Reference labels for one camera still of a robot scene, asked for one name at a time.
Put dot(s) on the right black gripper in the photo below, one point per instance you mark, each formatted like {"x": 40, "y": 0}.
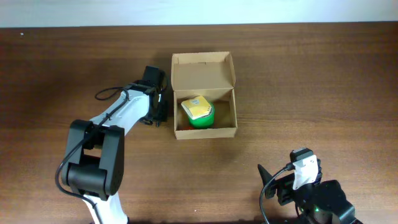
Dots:
{"x": 282, "y": 189}

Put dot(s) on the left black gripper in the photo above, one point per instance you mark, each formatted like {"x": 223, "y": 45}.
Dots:
{"x": 160, "y": 109}

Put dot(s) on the yellow sticky note pad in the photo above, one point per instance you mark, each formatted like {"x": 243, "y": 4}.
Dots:
{"x": 197, "y": 107}

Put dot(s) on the green tape roll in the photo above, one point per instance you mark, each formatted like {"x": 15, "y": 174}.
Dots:
{"x": 204, "y": 122}

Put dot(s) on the brown cardboard box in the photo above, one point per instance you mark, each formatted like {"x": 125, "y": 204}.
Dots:
{"x": 208, "y": 74}

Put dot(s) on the orange black stapler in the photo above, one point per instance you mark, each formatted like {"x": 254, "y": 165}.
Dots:
{"x": 188, "y": 128}

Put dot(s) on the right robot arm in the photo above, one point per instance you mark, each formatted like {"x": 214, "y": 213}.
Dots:
{"x": 325, "y": 202}

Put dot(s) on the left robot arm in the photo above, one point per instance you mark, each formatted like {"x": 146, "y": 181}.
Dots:
{"x": 93, "y": 165}

